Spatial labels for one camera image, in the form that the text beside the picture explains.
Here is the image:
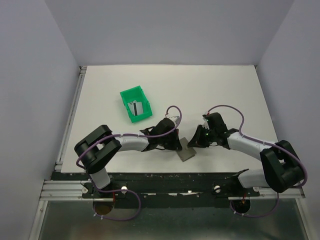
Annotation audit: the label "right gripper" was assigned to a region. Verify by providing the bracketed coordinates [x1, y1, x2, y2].
[187, 124, 217, 148]

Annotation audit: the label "grey card holder wallet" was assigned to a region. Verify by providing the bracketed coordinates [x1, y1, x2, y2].
[176, 137, 197, 162]

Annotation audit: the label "green plastic bin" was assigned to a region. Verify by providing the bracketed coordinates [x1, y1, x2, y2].
[120, 85, 153, 123]

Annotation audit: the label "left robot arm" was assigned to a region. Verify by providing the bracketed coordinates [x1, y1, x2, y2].
[74, 116, 182, 198]

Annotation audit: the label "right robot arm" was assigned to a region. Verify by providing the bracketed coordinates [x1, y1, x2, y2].
[187, 112, 305, 196]

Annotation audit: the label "cards in green bin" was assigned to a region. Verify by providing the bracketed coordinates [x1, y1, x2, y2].
[127, 100, 144, 116]

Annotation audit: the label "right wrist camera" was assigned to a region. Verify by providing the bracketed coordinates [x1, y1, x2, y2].
[202, 112, 210, 130]

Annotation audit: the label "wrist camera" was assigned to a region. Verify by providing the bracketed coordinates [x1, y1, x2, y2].
[202, 112, 210, 130]
[165, 113, 181, 125]

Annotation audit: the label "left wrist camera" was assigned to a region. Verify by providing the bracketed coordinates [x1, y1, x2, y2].
[165, 113, 181, 125]

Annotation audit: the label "aluminium left side rail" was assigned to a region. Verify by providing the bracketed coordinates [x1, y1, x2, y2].
[53, 66, 88, 172]

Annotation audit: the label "aluminium rail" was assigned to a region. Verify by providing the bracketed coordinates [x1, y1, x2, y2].
[40, 180, 306, 202]
[53, 66, 88, 172]

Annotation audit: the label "aluminium front rail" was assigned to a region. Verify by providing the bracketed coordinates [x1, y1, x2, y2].
[40, 180, 306, 202]

